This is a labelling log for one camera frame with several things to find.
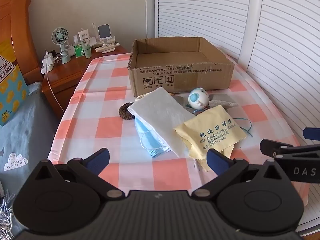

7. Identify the white power adapter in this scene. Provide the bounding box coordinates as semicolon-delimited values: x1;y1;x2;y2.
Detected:
40;51;57;75

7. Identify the wooden bed headboard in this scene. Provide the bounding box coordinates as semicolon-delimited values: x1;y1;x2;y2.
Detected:
0;0;43;85

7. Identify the blue tasselled sachet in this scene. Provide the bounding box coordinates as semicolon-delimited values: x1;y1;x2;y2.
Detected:
234;117;254;138

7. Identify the white desk organizer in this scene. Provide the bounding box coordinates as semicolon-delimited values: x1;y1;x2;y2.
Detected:
87;36;116;48

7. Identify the small green desk fan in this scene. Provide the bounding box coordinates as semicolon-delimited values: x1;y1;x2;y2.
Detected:
51;27;72;64

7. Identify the white remote control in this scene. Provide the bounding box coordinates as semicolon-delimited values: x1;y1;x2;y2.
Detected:
95;42;120;53

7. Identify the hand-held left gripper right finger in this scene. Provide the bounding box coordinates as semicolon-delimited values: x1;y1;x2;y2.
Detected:
191;148;288;201

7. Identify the blue face mask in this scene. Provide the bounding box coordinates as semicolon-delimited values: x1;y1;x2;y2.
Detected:
134;116;172;159

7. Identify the grey linen sachet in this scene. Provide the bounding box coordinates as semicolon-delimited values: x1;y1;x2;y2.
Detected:
209;93;241;117

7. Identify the white charging cable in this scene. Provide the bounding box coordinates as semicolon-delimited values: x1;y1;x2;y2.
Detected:
44;49;66;114

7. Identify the white cosmetic tube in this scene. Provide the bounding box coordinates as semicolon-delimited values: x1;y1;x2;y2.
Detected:
78;31;90;46

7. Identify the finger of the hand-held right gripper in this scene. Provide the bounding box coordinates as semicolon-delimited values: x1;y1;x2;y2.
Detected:
303;127;320;140
259;139;295;159

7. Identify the green sanitizer bottle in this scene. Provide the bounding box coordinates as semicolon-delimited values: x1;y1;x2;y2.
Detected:
74;35;84;58

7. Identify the grey-blue cloud print bedding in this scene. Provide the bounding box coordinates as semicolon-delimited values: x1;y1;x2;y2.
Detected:
0;81;61;240

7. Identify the white and blue soft toy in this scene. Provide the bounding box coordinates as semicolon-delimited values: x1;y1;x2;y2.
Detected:
188;87;210;110

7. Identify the yellow lens cloth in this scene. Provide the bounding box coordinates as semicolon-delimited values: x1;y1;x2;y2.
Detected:
174;105;248;172

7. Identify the white stand with dark screen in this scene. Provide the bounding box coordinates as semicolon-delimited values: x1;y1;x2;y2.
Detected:
97;24;112;47

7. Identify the brown hair scrunchie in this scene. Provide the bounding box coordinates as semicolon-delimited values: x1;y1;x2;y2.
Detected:
118;102;137;122

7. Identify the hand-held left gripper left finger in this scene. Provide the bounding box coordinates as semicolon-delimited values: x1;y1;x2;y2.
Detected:
34;148;125;201

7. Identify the grey fringed blanket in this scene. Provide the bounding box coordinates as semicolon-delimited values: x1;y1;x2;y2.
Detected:
0;189;16;240

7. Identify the wooden nightstand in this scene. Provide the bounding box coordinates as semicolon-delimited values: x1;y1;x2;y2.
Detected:
41;45;131;121

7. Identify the pale green lotion bottle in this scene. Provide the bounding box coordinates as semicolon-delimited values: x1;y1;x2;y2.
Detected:
84;39;93;59

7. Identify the white cloth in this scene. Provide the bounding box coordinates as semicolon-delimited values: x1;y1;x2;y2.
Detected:
127;87;199;158

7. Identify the brown cardboard box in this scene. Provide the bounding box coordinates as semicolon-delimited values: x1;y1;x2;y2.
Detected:
127;37;235;97

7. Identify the blue yellow pillow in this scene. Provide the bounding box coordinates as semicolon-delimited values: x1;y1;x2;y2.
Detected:
0;54;29;127

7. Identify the white louvered wardrobe door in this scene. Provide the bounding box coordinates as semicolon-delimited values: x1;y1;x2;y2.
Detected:
146;0;265;60
239;0;320;237

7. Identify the pink checkered tablecloth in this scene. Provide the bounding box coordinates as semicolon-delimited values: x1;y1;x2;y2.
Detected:
47;52;320;202

